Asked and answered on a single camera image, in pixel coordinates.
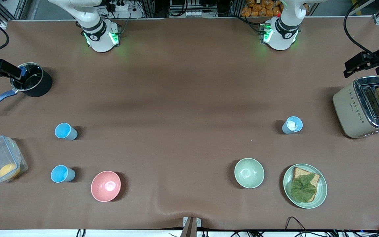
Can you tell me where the plain blue plastic cup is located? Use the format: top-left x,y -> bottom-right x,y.
55,123 -> 78,141
51,165 -> 76,183

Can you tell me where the grey-blue plastic cup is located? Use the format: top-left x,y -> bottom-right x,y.
282,116 -> 303,135

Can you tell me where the beige and chrome toaster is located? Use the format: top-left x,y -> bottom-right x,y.
333,76 -> 379,139

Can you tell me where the orange round food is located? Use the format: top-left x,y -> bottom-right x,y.
0,164 -> 21,180

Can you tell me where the orange snack bag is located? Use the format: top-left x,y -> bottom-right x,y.
241,0 -> 285,17

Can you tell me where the brown bread slice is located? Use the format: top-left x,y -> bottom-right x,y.
291,167 -> 321,202

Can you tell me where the pale green plate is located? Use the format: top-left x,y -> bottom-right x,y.
283,164 -> 328,209

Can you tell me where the green lettuce leaf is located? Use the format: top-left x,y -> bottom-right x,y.
291,174 -> 317,202

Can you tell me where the pale green bowl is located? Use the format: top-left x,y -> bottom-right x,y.
234,158 -> 265,189

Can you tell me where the pink bowl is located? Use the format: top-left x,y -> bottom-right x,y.
91,171 -> 121,202

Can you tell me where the white long power strip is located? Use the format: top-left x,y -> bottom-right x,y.
186,10 -> 218,18

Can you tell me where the black saucepan blue handle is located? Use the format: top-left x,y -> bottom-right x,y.
0,62 -> 53,113

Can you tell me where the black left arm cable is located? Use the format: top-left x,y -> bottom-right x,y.
343,0 -> 379,65

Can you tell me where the metal table bracket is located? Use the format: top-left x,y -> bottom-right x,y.
183,217 -> 201,237

